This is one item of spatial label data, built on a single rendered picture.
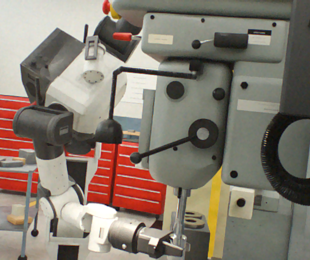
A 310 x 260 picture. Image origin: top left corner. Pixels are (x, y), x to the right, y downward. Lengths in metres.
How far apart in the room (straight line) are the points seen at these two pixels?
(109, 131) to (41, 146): 0.31
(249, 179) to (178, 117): 0.22
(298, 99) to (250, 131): 0.27
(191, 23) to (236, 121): 0.25
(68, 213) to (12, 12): 10.80
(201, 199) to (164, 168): 1.86
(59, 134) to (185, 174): 0.44
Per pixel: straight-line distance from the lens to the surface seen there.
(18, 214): 4.26
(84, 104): 1.35
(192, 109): 1.02
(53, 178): 1.40
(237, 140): 1.00
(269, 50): 1.01
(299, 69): 0.75
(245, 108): 0.99
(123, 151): 5.90
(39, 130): 1.31
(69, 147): 1.73
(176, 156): 1.03
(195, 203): 2.91
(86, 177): 1.71
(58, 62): 1.43
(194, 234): 1.36
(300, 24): 0.76
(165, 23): 1.04
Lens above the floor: 1.50
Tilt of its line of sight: 3 degrees down
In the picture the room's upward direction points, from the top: 6 degrees clockwise
